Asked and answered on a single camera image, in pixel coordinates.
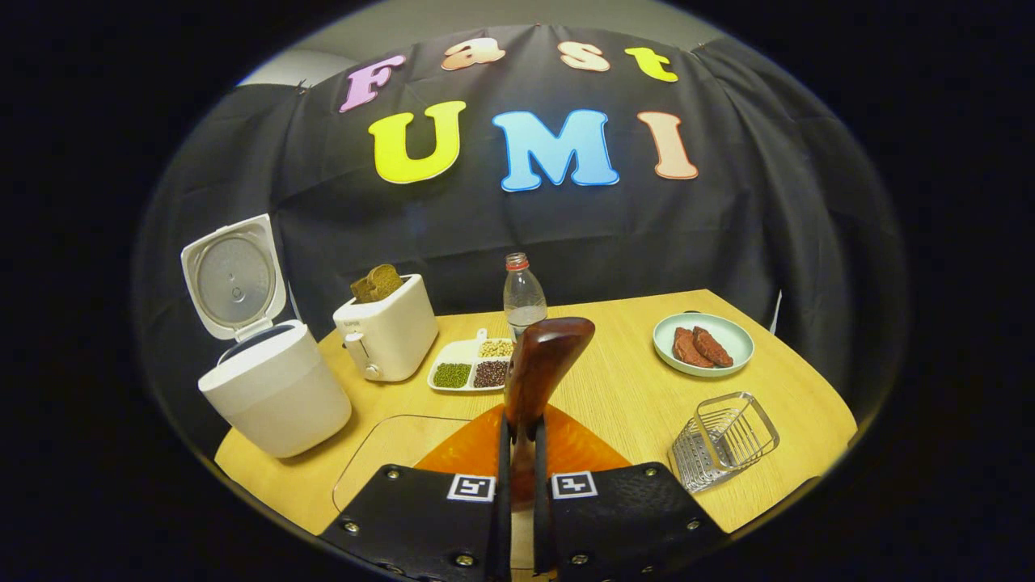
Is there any metal wire chopstick holder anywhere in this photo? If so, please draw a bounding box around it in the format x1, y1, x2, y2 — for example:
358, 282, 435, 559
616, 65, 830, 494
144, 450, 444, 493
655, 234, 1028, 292
669, 391, 782, 495

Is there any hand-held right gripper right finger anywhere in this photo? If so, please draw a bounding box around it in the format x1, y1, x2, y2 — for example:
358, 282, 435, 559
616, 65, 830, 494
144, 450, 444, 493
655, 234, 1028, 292
533, 403, 726, 582

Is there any black backdrop cloth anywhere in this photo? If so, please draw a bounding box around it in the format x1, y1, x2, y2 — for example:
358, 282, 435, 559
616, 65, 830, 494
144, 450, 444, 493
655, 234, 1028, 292
133, 24, 910, 437

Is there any brown meat slice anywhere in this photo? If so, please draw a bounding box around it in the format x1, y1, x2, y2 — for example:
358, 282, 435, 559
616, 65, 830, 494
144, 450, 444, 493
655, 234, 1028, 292
693, 326, 735, 369
673, 327, 714, 369

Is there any white rice cooker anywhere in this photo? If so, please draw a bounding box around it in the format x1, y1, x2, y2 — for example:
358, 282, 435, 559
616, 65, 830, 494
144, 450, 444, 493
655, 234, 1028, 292
179, 213, 354, 461

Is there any brown wooden spoon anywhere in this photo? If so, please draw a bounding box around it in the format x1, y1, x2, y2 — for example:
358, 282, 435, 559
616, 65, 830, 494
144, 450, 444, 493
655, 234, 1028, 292
502, 316, 598, 512

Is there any clear tray of rice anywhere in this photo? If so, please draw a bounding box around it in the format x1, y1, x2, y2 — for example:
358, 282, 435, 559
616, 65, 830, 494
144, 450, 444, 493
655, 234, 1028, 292
332, 414, 478, 518

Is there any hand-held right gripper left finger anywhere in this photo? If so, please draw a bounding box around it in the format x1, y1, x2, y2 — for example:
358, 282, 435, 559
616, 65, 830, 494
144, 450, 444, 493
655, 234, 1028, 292
319, 403, 513, 582

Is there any divided white bean dish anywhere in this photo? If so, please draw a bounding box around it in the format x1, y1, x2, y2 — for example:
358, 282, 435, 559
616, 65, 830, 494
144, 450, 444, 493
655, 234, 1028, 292
426, 328, 516, 395

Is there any pale green plate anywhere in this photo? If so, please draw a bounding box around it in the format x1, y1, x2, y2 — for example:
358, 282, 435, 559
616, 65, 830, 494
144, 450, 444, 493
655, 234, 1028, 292
652, 311, 756, 379

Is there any white toaster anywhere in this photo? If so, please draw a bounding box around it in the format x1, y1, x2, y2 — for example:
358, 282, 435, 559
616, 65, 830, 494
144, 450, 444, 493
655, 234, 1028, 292
332, 272, 441, 383

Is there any clear plastic bottle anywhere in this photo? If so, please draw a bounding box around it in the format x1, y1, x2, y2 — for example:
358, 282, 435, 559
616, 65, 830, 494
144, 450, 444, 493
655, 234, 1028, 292
502, 252, 549, 341

